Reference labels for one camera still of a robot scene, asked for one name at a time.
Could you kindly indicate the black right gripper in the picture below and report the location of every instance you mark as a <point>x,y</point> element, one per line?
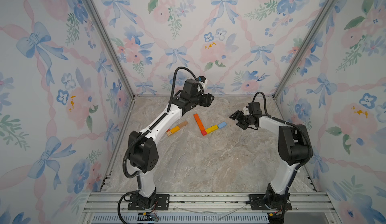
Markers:
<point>237,116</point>

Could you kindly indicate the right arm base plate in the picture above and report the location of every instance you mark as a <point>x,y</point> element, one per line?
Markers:
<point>263,202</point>

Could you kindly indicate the yellow rectangular block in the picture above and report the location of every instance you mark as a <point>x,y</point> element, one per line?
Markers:
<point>175,129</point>

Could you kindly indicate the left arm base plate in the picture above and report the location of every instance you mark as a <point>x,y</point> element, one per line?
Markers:
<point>159,202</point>

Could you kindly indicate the plain wooden block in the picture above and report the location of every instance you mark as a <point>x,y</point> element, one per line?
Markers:
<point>181,125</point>

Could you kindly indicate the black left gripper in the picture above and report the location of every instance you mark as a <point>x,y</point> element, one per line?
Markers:
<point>207,100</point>

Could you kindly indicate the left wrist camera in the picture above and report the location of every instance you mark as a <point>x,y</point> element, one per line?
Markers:
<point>193,88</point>

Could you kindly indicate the orange long block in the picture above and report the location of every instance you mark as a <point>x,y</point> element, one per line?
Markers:
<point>201,126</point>

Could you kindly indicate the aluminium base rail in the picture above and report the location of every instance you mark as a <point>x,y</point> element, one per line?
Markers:
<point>210,208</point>

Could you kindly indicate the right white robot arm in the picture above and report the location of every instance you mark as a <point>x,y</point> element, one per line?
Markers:
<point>294,149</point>

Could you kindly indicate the aluminium corner post left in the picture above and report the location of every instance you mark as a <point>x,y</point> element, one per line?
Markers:
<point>90,6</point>

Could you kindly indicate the orange short block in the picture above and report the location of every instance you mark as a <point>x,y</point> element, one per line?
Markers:
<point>197,118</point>

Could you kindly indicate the light blue block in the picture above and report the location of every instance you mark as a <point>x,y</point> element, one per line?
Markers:
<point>222,125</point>

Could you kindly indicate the yellow long block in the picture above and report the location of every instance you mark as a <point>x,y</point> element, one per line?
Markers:
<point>211,129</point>

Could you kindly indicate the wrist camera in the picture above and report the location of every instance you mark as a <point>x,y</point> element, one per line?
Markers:
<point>254,109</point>
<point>193,88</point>

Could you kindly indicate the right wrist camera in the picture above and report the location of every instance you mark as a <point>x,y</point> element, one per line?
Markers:
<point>254,109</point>

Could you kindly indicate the aluminium corner post right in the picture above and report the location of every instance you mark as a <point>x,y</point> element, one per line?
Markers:
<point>310,36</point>

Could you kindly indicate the aluminium corner post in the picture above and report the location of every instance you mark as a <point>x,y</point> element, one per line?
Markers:
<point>310,36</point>
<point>90,6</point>

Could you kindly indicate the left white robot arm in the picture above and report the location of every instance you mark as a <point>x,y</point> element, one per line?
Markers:
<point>142,154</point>

